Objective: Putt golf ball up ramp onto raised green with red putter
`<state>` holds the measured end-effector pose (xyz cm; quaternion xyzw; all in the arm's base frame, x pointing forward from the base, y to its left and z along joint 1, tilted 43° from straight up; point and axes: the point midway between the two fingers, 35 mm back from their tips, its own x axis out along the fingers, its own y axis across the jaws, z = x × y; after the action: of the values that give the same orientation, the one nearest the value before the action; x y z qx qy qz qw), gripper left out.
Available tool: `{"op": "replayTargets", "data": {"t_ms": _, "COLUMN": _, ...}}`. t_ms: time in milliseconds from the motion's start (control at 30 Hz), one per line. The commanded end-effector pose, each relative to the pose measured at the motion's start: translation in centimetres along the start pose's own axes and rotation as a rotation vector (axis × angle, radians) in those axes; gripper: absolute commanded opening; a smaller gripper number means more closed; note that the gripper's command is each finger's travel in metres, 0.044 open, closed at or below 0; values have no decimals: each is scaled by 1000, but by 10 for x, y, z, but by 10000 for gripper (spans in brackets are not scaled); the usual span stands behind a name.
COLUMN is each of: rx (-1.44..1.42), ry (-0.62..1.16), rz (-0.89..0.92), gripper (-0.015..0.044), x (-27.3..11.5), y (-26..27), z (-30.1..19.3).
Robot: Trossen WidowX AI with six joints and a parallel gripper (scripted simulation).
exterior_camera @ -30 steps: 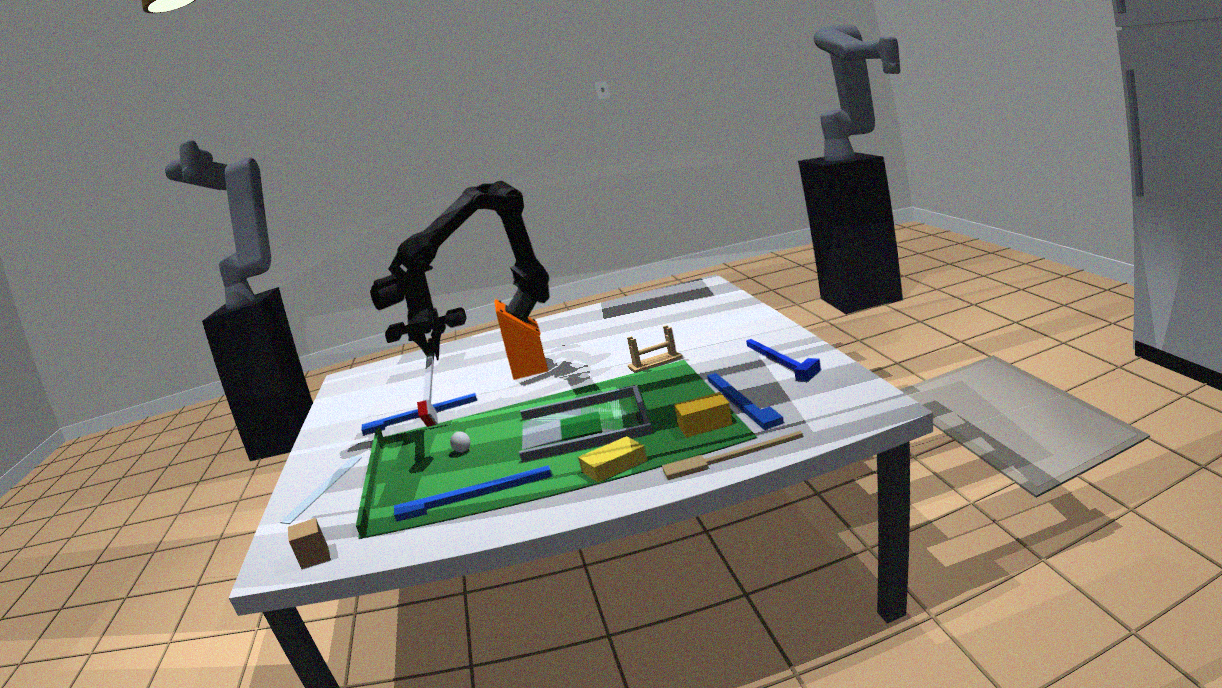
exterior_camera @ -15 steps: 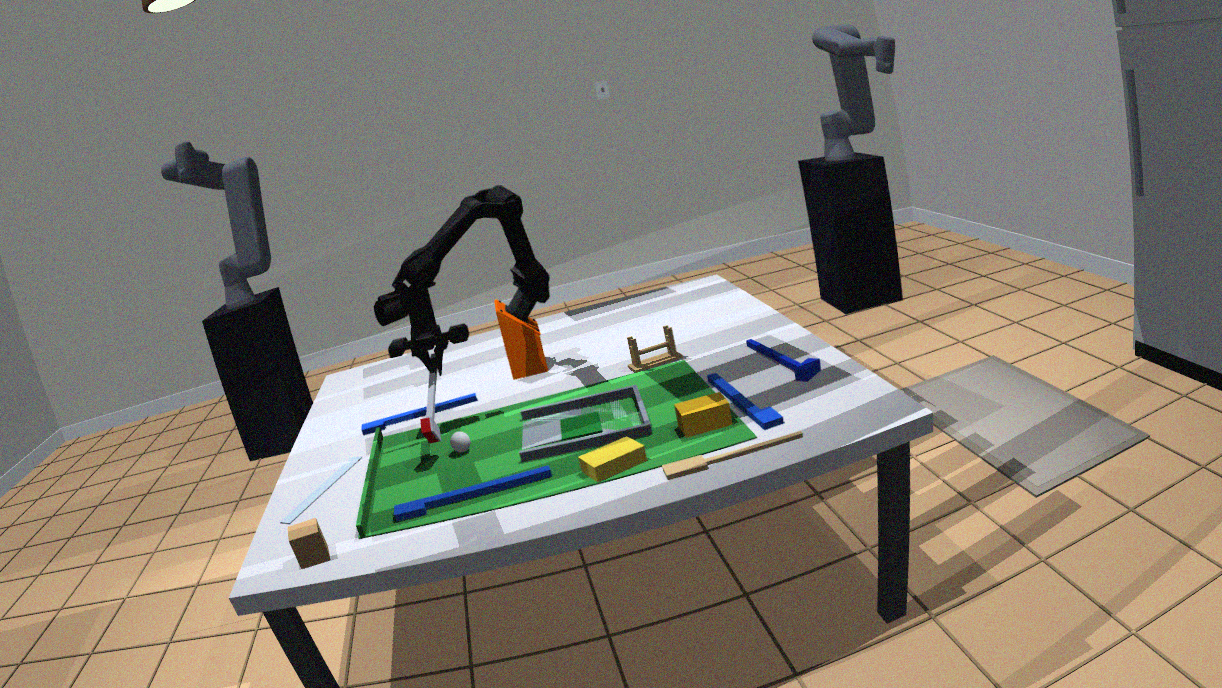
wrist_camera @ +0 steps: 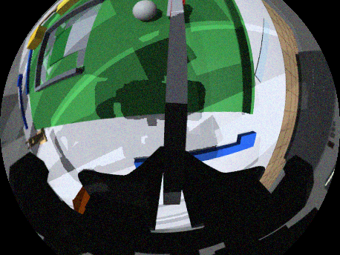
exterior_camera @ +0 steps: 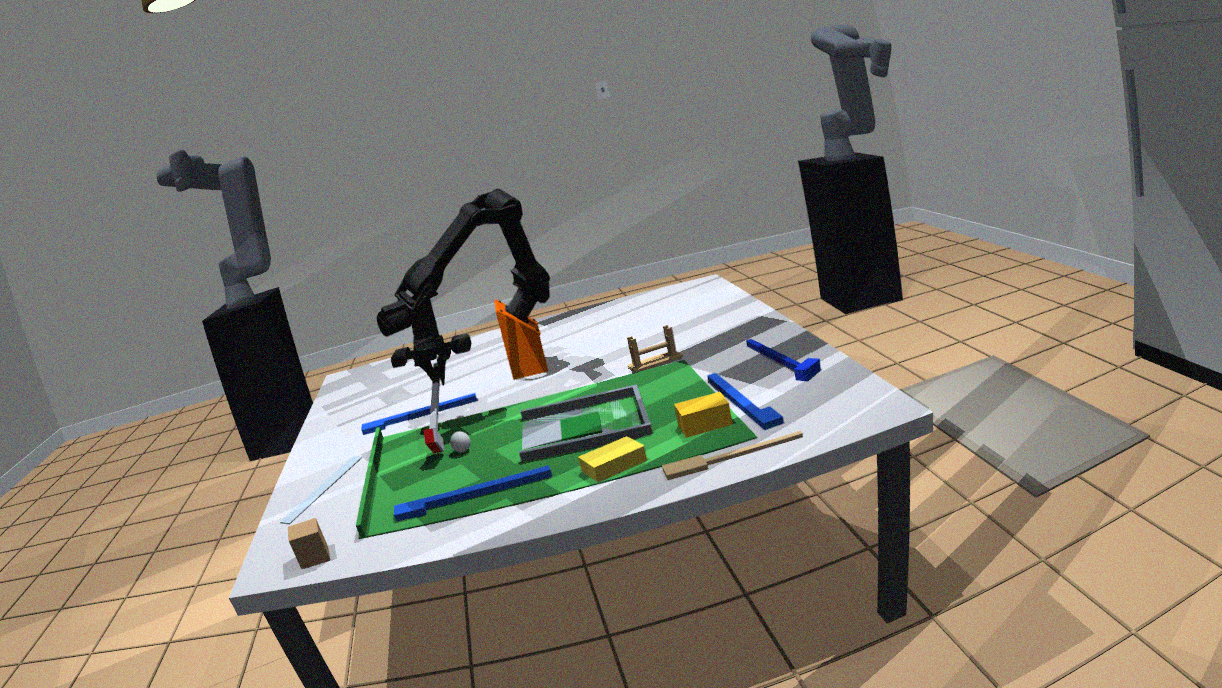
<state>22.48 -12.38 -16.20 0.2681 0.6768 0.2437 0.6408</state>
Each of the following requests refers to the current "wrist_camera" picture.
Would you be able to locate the white golf ball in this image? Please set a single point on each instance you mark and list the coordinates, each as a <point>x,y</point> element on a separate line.
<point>144,10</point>

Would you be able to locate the green flat mat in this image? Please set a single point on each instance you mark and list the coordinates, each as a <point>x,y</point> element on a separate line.
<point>124,67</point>

